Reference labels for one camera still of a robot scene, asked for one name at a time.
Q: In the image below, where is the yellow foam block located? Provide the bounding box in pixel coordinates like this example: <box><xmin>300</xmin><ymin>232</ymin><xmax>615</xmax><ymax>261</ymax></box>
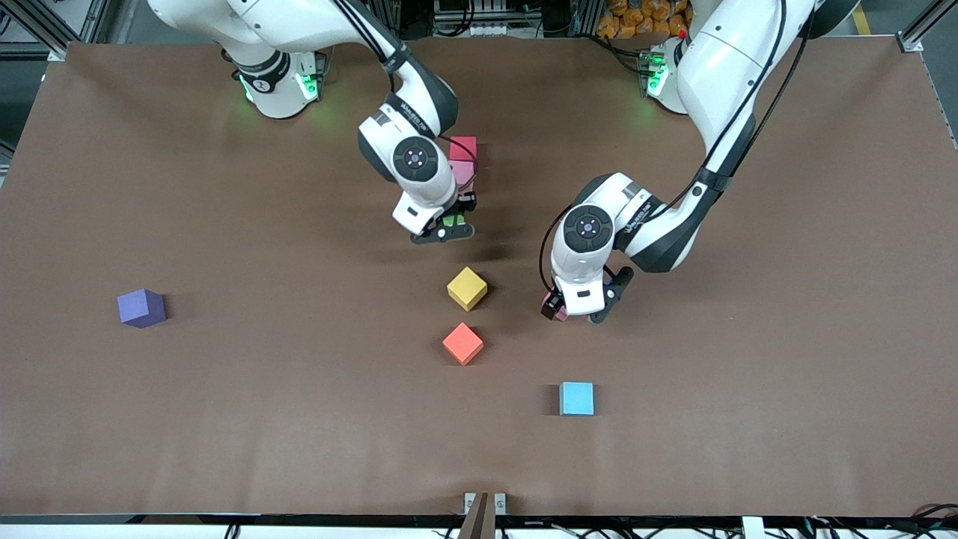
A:
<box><xmin>447</xmin><ymin>267</ymin><xmax>489</xmax><ymax>312</ymax></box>

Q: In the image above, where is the light blue foam block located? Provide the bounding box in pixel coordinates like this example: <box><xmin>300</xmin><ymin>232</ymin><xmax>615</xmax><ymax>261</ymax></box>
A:
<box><xmin>559</xmin><ymin>382</ymin><xmax>595</xmax><ymax>417</ymax></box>

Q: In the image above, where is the orange foam block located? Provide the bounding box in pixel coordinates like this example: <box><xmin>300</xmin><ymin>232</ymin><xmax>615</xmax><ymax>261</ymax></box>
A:
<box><xmin>442</xmin><ymin>322</ymin><xmax>485</xmax><ymax>367</ymax></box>

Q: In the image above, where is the bag of orange objects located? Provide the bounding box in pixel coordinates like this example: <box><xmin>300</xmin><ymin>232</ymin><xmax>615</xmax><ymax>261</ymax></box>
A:
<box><xmin>597</xmin><ymin>0</ymin><xmax>689</xmax><ymax>40</ymax></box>

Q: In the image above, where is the purple foam block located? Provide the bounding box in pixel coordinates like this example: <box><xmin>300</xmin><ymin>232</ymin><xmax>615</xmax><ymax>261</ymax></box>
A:
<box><xmin>117</xmin><ymin>288</ymin><xmax>166</xmax><ymax>329</ymax></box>

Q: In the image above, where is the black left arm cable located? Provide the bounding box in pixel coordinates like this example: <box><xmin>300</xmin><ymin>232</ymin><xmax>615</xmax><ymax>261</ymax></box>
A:
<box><xmin>538</xmin><ymin>0</ymin><xmax>815</xmax><ymax>294</ymax></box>

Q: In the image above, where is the brown camera pole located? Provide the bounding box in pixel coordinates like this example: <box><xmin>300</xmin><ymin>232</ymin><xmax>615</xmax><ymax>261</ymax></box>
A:
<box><xmin>458</xmin><ymin>492</ymin><xmax>496</xmax><ymax>539</ymax></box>

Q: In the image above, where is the aluminium frame profile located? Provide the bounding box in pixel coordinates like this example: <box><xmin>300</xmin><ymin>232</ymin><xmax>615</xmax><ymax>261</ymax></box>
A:
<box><xmin>898</xmin><ymin>0</ymin><xmax>958</xmax><ymax>53</ymax></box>
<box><xmin>0</xmin><ymin>0</ymin><xmax>102</xmax><ymax>62</ymax></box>

